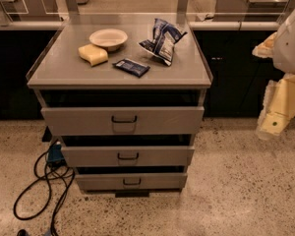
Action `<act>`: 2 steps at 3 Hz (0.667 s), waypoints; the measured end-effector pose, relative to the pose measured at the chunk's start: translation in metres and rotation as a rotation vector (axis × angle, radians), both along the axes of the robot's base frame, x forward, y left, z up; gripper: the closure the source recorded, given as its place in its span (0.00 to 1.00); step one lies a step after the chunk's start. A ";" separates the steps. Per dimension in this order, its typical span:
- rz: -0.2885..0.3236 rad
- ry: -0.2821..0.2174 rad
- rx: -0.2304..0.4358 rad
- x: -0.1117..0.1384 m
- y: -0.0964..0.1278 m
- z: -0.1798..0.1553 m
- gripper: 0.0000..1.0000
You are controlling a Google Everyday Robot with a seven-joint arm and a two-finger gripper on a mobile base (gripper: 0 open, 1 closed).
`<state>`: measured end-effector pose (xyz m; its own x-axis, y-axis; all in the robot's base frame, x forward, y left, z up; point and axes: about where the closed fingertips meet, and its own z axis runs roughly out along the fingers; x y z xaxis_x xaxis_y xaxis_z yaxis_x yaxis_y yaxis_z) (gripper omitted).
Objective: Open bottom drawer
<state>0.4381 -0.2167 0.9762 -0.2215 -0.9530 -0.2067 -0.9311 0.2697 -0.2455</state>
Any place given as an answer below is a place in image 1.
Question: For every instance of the grey bottom drawer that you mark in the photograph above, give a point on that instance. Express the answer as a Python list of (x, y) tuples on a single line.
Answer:
[(137, 181)]

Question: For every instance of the background steel counter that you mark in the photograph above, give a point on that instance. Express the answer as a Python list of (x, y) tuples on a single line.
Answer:
[(248, 10)]

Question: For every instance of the grey middle drawer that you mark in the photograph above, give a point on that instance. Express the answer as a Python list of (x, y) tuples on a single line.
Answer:
[(127, 156)]

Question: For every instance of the yellow sponge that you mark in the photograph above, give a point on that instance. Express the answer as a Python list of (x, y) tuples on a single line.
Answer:
[(93, 54)]

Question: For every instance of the small dark blue packet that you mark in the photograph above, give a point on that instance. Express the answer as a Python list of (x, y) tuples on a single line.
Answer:
[(132, 67)]

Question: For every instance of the grey rail ledge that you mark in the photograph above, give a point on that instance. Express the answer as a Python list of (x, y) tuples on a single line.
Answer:
[(192, 25)]

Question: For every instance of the grey drawer cabinet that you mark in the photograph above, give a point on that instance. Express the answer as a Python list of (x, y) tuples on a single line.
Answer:
[(63, 79)]

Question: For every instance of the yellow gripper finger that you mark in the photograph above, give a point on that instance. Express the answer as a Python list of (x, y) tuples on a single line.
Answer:
[(270, 126), (265, 49)]

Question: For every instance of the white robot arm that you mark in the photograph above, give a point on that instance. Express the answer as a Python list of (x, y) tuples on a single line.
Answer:
[(283, 59)]

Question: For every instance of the white bowl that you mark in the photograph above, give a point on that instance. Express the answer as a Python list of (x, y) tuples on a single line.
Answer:
[(109, 39)]

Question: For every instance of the blue white chip bag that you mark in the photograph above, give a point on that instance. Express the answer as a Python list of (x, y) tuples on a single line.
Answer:
[(165, 36)]

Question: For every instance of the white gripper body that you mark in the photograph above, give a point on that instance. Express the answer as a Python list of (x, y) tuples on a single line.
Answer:
[(291, 48)]

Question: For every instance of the blue power box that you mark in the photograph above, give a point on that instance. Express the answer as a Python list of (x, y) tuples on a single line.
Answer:
[(54, 153)]

